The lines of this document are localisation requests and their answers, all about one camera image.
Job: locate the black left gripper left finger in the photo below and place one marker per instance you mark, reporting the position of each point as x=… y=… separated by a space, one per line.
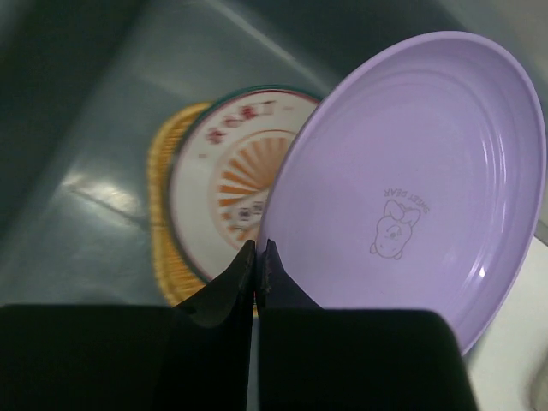
x=193 y=356

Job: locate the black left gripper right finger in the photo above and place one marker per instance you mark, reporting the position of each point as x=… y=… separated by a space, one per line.
x=312 y=358

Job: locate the woven bamboo square tray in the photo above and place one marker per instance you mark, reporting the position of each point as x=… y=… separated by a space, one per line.
x=175 y=279

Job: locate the white orange patterned plate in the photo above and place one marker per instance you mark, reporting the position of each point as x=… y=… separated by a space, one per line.
x=221 y=173

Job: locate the purple plastic plate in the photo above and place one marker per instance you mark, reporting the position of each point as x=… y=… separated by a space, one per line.
x=417 y=183

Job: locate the grey plastic bin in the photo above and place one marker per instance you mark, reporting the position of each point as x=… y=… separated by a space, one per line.
x=85 y=85

